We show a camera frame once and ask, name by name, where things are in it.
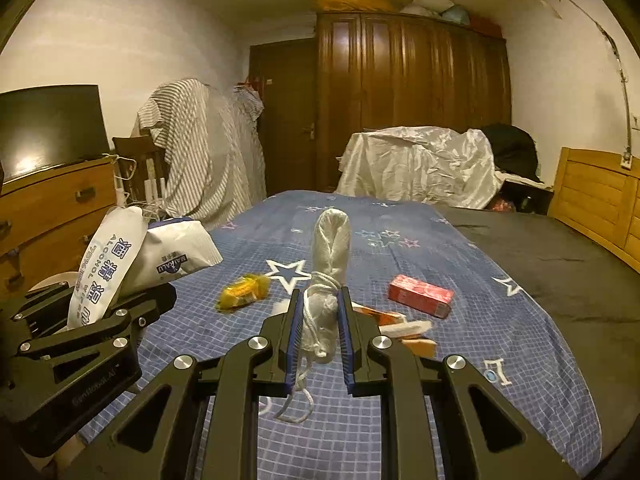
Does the wooden dresser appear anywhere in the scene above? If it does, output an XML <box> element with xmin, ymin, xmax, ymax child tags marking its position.
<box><xmin>0</xmin><ymin>157</ymin><xmax>121</xmax><ymax>301</ymax></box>

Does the dark grey mattress cover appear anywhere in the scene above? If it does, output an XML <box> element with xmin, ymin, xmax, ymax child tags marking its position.
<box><xmin>435</xmin><ymin>207</ymin><xmax>640</xmax><ymax>461</ymax></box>

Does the striped cloth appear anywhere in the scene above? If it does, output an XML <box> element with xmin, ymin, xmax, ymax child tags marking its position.
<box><xmin>131</xmin><ymin>78</ymin><xmax>268</xmax><ymax>231</ymax></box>

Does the curved metal pole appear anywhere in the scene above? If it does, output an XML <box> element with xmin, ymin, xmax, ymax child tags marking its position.
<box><xmin>507</xmin><ymin>0</ymin><xmax>633</xmax><ymax>166</ymax></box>

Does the white satin cloth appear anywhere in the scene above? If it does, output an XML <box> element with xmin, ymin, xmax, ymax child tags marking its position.
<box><xmin>336</xmin><ymin>126</ymin><xmax>503</xmax><ymax>211</ymax></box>

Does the blue star-print bedsheet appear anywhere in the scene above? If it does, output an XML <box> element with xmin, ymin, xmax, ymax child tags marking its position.
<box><xmin>77</xmin><ymin>190</ymin><xmax>603</xmax><ymax>478</ymax></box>

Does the yellow snack packet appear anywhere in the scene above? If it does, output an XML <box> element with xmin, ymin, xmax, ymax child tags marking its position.
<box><xmin>217</xmin><ymin>272</ymin><xmax>271</xmax><ymax>311</ymax></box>

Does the orange and white carton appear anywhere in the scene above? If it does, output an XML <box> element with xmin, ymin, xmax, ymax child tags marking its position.
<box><xmin>357</xmin><ymin>304</ymin><xmax>407</xmax><ymax>331</ymax></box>

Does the dark nightstand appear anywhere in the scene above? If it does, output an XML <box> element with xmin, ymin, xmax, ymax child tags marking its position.
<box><xmin>495</xmin><ymin>172</ymin><xmax>556</xmax><ymax>216</ymax></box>

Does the tangle of white cables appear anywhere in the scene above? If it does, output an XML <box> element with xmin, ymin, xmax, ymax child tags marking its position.
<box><xmin>112</xmin><ymin>155</ymin><xmax>168</xmax><ymax>223</ymax></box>

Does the white tissue packet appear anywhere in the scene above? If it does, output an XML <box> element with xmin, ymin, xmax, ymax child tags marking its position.
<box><xmin>120</xmin><ymin>219</ymin><xmax>224</xmax><ymax>293</ymax></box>

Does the black monitor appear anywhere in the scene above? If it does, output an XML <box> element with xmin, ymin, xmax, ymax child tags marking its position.
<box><xmin>0</xmin><ymin>85</ymin><xmax>111</xmax><ymax>183</ymax></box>

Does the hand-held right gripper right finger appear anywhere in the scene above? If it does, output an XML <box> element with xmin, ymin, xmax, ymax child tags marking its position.
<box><xmin>339</xmin><ymin>286</ymin><xmax>581</xmax><ymax>480</ymax></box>

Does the white pillow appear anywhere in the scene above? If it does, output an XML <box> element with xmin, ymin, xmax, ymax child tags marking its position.
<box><xmin>399</xmin><ymin>0</ymin><xmax>453</xmax><ymax>18</ymax></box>

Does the brown wooden wardrobe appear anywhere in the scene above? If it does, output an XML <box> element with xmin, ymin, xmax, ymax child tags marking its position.
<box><xmin>315</xmin><ymin>10</ymin><xmax>513</xmax><ymax>193</ymax></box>

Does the small tan box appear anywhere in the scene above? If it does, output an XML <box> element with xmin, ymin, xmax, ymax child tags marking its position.
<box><xmin>400</xmin><ymin>336</ymin><xmax>437</xmax><ymax>359</ymax></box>

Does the white wipes packet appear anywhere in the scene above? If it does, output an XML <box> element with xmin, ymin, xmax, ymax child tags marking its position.
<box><xmin>67</xmin><ymin>205</ymin><xmax>149</xmax><ymax>331</ymax></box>

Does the dark wooden chair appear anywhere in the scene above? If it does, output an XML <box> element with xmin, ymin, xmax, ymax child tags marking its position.
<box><xmin>112</xmin><ymin>135</ymin><xmax>168</xmax><ymax>206</ymax></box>

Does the red bag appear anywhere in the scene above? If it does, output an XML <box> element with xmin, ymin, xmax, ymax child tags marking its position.
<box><xmin>469</xmin><ymin>14</ymin><xmax>503</xmax><ymax>38</ymax></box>

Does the dark wooden door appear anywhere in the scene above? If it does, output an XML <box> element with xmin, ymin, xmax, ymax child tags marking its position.
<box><xmin>249</xmin><ymin>42</ymin><xmax>318</xmax><ymax>196</ymax></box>

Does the pink box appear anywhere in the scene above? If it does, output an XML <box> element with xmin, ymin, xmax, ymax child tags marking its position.
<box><xmin>389</xmin><ymin>274</ymin><xmax>456</xmax><ymax>319</ymax></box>

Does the wooden headboard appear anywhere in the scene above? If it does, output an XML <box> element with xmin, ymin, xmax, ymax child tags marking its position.
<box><xmin>547</xmin><ymin>146</ymin><xmax>640</xmax><ymax>266</ymax></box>

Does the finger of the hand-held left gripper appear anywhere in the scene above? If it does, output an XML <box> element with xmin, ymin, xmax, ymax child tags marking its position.
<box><xmin>17</xmin><ymin>284</ymin><xmax>178</xmax><ymax>366</ymax></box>
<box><xmin>0</xmin><ymin>282</ymin><xmax>71</xmax><ymax>346</ymax></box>

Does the black bag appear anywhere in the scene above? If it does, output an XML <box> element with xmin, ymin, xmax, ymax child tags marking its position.
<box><xmin>482</xmin><ymin>122</ymin><xmax>541</xmax><ymax>183</ymax></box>

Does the white rope bundle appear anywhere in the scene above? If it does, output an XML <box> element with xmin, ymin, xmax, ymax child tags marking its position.
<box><xmin>277</xmin><ymin>208</ymin><xmax>351</xmax><ymax>423</ymax></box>

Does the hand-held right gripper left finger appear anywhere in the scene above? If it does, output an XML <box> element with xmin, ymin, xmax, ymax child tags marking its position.
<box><xmin>70</xmin><ymin>287</ymin><xmax>303</xmax><ymax>480</ymax></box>

